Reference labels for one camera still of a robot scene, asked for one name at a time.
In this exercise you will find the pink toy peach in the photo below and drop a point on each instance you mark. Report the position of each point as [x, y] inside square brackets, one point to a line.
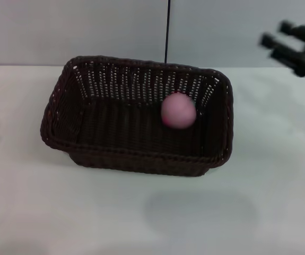
[178, 111]

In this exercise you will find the dark brown woven basket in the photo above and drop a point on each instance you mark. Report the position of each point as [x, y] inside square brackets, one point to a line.
[131, 132]

